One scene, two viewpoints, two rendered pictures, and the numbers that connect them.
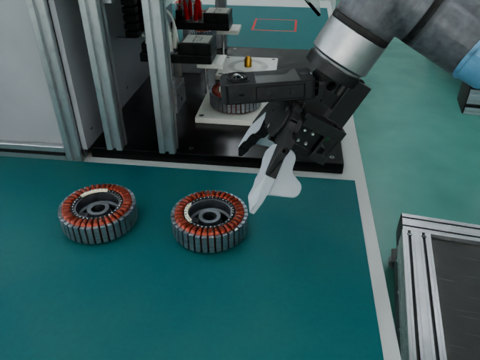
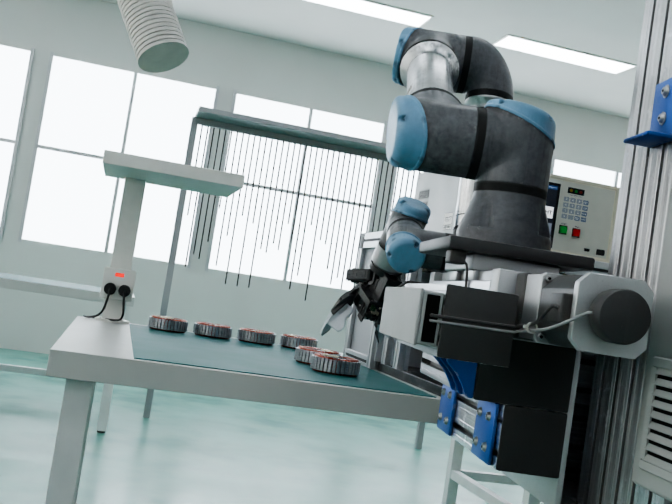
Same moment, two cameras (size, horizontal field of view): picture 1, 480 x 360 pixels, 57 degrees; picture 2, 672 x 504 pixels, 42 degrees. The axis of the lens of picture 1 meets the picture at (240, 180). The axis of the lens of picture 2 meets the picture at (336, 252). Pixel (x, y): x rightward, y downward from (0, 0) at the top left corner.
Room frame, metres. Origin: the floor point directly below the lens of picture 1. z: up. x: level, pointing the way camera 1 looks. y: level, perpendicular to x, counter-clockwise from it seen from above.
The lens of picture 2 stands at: (-0.23, -1.78, 0.92)
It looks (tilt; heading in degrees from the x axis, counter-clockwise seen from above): 3 degrees up; 69
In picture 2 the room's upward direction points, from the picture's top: 9 degrees clockwise
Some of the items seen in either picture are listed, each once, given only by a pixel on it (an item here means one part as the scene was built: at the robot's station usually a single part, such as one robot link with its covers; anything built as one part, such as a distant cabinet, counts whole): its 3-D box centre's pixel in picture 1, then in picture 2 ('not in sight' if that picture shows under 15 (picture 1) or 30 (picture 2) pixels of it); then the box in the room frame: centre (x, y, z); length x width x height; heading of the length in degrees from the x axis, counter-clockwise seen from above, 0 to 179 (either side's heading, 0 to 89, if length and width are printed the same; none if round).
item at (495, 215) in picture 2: not in sight; (506, 218); (0.51, -0.58, 1.09); 0.15 x 0.15 x 0.10
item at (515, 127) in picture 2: not in sight; (512, 146); (0.50, -0.58, 1.20); 0.13 x 0.12 x 0.14; 159
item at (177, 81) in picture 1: (170, 94); not in sight; (0.90, 0.15, 0.80); 0.08 x 0.05 x 0.06; 173
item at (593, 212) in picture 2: not in sight; (507, 215); (1.06, 0.31, 1.22); 0.44 x 0.39 x 0.20; 173
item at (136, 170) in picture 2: not in sight; (159, 249); (0.18, 0.68, 0.98); 0.37 x 0.35 x 0.46; 173
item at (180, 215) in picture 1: (209, 219); (335, 364); (0.50, 0.04, 0.77); 0.11 x 0.11 x 0.04
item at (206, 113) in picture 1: (236, 106); not in sight; (0.88, 0.01, 0.78); 0.15 x 0.15 x 0.01; 83
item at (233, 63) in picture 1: (248, 68); not in sight; (1.12, -0.02, 0.78); 0.15 x 0.15 x 0.01; 83
